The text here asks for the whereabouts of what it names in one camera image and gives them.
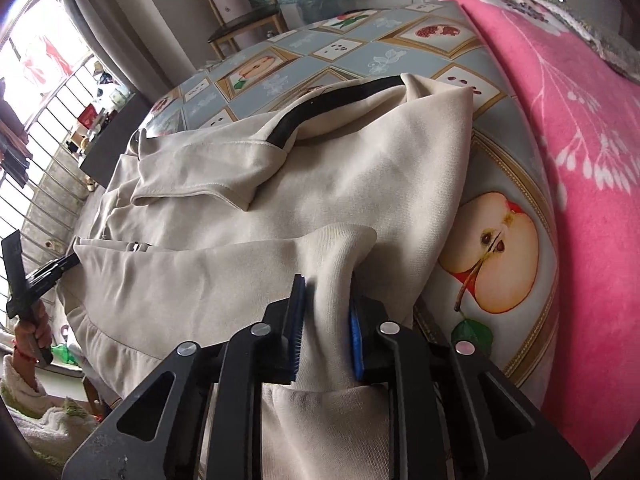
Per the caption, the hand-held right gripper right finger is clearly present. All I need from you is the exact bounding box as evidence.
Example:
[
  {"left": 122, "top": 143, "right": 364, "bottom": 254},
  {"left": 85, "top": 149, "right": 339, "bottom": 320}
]
[{"left": 349, "top": 296, "right": 591, "bottom": 480}]

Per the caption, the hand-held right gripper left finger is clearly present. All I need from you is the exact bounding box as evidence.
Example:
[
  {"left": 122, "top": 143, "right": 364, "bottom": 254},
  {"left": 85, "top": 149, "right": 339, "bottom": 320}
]
[{"left": 62, "top": 274, "right": 308, "bottom": 480}]

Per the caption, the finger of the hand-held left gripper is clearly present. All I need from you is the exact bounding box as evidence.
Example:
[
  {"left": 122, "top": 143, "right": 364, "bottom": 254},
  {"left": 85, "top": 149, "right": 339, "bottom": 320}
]
[{"left": 22, "top": 251, "right": 82, "bottom": 301}]

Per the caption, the cream zip jacket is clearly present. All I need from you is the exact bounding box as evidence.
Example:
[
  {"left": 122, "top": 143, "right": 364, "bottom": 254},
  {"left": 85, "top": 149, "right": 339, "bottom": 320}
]
[{"left": 55, "top": 74, "right": 475, "bottom": 480}]

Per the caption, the person's left hand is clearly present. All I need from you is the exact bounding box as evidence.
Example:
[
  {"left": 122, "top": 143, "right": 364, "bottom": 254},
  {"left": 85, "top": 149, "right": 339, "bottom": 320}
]
[{"left": 12, "top": 304, "right": 53, "bottom": 361}]

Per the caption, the green plastic bag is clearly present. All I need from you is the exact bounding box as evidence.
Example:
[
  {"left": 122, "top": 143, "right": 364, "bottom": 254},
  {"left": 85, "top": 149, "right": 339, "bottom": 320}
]
[{"left": 52, "top": 342, "right": 81, "bottom": 366}]

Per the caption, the window railing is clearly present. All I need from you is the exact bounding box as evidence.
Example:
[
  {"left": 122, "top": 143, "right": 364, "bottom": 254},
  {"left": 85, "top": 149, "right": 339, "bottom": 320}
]
[{"left": 0, "top": 50, "right": 111, "bottom": 321}]

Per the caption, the dark hanging garment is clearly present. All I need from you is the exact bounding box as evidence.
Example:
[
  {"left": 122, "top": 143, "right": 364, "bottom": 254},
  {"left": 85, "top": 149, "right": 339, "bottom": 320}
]
[{"left": 0, "top": 92, "right": 32, "bottom": 186}]

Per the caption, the dark grey cabinet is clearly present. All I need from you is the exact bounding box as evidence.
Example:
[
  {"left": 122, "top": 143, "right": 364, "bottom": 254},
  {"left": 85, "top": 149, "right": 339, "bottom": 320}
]
[{"left": 80, "top": 92, "right": 151, "bottom": 188}]

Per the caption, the red hanging garment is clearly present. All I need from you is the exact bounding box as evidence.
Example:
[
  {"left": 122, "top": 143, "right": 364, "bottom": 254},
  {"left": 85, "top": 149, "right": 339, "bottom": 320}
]
[{"left": 20, "top": 35, "right": 71, "bottom": 86}]

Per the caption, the pink floral blanket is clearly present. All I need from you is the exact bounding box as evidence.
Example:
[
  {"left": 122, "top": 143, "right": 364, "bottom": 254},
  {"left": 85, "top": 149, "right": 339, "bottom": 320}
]
[{"left": 440, "top": 0, "right": 640, "bottom": 471}]

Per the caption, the beige curtain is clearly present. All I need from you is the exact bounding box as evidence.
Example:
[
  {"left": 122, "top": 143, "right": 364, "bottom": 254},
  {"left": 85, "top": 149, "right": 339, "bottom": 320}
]
[{"left": 60, "top": 0, "right": 201, "bottom": 106}]

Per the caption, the fruit print tablecloth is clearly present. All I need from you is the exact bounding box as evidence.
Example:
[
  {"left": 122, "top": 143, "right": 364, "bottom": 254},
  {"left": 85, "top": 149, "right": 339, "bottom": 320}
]
[{"left": 145, "top": 2, "right": 566, "bottom": 411}]

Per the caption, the wooden chair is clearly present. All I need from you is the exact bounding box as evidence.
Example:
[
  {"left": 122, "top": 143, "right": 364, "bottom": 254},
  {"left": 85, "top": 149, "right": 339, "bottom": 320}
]
[{"left": 199, "top": 0, "right": 290, "bottom": 61}]

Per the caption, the clear empty water jug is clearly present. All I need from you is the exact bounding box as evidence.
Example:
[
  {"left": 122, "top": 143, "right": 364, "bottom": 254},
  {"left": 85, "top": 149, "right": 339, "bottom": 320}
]
[{"left": 297, "top": 0, "right": 346, "bottom": 23}]

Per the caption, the purple patterned white cloth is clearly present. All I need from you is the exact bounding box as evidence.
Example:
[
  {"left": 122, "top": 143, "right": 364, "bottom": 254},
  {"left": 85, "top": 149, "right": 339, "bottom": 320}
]
[{"left": 500, "top": 0, "right": 548, "bottom": 22}]

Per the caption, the grey knit cloth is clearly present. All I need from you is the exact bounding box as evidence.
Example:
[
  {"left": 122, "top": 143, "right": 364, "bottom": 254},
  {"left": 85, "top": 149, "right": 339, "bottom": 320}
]
[{"left": 545, "top": 0, "right": 640, "bottom": 81}]

